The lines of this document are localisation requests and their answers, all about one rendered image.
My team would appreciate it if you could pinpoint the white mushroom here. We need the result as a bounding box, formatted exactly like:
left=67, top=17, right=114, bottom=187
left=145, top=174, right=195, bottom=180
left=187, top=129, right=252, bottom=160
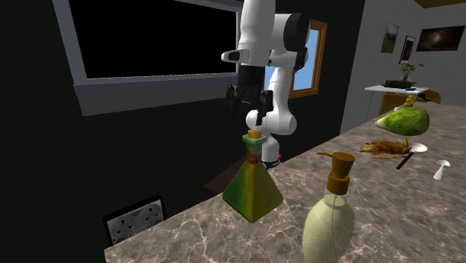
left=432, top=159, right=452, bottom=181

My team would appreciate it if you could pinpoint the green melon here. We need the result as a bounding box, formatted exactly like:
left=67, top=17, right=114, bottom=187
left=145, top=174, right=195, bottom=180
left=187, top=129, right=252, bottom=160
left=375, top=106, right=431, bottom=137

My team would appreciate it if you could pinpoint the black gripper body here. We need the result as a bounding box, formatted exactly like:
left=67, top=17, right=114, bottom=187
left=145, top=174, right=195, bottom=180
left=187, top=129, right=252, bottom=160
left=236, top=64, right=267, bottom=108

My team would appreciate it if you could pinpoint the yellow chair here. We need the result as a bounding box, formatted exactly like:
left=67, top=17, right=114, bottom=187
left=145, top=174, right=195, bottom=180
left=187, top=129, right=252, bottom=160
left=378, top=90, right=442, bottom=117

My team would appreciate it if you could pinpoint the pale green soap dispenser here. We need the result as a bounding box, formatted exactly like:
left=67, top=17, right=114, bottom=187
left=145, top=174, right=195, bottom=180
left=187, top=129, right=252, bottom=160
left=302, top=152, right=356, bottom=263

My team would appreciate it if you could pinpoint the wooden-framed window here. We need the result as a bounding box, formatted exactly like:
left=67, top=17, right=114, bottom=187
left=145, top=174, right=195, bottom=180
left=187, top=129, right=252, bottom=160
left=263, top=19, right=328, bottom=99

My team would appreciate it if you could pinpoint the black-framed white wall picture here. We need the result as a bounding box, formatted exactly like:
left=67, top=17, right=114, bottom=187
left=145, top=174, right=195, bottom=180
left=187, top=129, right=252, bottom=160
left=399, top=35, right=416, bottom=65

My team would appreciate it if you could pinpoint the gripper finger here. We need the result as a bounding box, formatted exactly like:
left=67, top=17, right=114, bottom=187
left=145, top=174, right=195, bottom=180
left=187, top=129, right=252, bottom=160
left=255, top=90, right=274, bottom=127
left=225, top=84, right=243, bottom=119

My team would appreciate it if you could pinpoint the large grey-framed window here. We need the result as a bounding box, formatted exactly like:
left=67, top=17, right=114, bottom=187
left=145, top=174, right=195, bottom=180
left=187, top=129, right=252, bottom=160
left=52, top=0, right=244, bottom=117

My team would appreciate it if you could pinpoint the green pyramid bottle with cork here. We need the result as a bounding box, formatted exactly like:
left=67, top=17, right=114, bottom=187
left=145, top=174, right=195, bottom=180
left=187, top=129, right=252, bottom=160
left=222, top=129, right=284, bottom=224

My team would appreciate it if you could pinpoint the green wall picture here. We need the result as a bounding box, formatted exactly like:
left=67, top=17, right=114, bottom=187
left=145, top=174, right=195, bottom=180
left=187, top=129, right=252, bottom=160
left=380, top=22, right=400, bottom=55

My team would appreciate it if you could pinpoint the white side table with plant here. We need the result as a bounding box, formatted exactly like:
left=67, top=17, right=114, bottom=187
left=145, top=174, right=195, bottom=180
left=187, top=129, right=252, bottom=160
left=364, top=62, right=430, bottom=123

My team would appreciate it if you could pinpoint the wide dark wall picture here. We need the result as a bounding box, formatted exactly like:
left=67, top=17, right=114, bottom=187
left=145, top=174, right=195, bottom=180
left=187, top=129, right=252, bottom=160
left=415, top=25, right=466, bottom=52

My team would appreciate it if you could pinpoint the white spoon with black handle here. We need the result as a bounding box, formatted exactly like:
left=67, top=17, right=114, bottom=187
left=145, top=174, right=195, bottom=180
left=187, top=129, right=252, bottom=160
left=396, top=142, right=429, bottom=170

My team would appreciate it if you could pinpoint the brown roast chicken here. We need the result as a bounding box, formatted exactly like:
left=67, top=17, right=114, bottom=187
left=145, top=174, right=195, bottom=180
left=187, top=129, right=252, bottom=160
left=359, top=137, right=413, bottom=161

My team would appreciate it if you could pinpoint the black stovetop with burners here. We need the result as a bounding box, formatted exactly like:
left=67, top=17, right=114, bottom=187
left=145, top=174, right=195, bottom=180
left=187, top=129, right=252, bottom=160
left=102, top=195, right=167, bottom=247

